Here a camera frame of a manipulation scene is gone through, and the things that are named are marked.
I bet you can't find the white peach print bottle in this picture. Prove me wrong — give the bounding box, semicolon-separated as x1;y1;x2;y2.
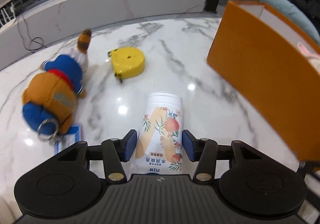
130;92;183;175

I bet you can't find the blue orange plush toy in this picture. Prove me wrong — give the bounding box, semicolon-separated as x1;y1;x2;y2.
22;28;92;144

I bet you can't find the blue white card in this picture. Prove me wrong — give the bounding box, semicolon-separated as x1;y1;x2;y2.
54;123;82;154

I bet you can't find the yellow round tape measure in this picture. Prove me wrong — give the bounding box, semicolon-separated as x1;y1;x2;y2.
108;46;145;83

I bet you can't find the orange storage box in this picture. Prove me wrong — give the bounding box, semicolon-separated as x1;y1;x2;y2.
207;0;319;161

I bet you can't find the white marble tv console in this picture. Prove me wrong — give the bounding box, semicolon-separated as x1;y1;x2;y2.
1;0;206;69

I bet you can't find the light blue cushion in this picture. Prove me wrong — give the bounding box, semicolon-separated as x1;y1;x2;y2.
257;0;319;45

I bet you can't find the black cable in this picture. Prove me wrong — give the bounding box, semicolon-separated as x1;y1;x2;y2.
15;3;47;52

